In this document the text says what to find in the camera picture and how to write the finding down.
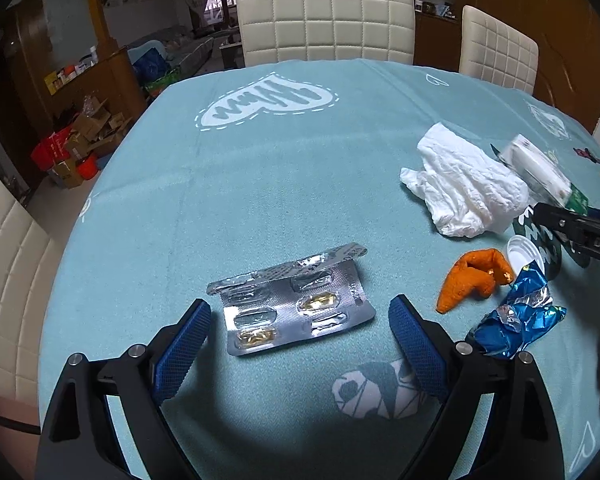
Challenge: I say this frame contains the black floor cable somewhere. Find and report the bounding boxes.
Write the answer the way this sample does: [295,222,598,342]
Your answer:
[0,405,41,436]

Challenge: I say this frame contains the red bucket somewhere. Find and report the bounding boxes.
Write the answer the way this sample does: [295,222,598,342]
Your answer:
[75,155,100,181]

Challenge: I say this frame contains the blue foil wrapper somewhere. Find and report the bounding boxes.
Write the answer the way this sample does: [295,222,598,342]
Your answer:
[467,265,568,360]

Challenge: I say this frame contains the glass coffee table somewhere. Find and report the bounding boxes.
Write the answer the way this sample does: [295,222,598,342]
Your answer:
[219,35,246,68]

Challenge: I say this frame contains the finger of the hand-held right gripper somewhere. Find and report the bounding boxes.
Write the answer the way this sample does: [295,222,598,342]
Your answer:
[532,202,594,267]

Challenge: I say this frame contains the white bottle cap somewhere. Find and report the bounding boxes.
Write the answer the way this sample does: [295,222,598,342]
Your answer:
[506,235,541,275]

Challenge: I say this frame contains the wooden counter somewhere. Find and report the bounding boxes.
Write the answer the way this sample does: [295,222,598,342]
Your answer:
[414,10,463,73]

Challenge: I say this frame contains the red box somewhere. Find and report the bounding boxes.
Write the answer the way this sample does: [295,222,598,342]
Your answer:
[30,127,73,171]

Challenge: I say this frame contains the colourful shopping bag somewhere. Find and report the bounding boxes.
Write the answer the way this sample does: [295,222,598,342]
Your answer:
[145,72,181,98]

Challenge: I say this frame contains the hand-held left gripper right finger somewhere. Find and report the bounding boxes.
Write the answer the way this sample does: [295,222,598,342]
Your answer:
[388,294,566,480]

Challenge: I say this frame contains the pile of cardboard boxes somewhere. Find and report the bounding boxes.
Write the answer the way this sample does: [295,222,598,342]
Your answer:
[45,97,136,188]

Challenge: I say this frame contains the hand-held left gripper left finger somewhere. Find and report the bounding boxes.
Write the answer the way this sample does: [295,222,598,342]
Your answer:
[34,298,213,480]

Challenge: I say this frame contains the silver pill blister pack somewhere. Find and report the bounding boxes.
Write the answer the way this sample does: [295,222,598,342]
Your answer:
[206,241,377,357]

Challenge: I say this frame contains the light blue printed tablecloth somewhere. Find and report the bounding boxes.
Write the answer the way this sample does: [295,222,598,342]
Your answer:
[39,57,600,480]

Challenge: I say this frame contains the white green milk carton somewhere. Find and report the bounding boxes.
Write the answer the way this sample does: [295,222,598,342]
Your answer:
[490,134,590,212]

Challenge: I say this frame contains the wooden half wall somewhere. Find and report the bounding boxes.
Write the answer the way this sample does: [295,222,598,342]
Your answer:
[15,45,148,126]

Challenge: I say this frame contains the blue bag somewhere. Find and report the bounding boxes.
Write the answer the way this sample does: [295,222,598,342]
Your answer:
[131,45,168,81]

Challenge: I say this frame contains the crumpled white tissue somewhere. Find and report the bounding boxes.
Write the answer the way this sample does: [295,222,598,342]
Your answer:
[399,121,530,238]

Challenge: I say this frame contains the orange peel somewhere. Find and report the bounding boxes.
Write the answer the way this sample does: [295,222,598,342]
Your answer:
[436,249,513,314]

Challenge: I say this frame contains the cream quilted leather chair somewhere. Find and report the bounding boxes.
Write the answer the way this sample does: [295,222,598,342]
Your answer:
[235,0,416,67]
[459,5,539,96]
[0,155,56,411]

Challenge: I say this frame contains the wooden door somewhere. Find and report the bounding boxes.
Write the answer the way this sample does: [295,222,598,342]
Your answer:
[447,0,600,126]

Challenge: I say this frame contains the row of small boxes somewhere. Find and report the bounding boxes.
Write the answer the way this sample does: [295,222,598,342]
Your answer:
[44,47,101,95]

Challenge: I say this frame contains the wooden column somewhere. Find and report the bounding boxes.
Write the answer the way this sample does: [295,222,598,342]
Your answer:
[82,0,116,56]

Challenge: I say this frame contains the grey sofa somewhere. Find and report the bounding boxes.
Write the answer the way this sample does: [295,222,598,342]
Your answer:
[130,25,216,61]

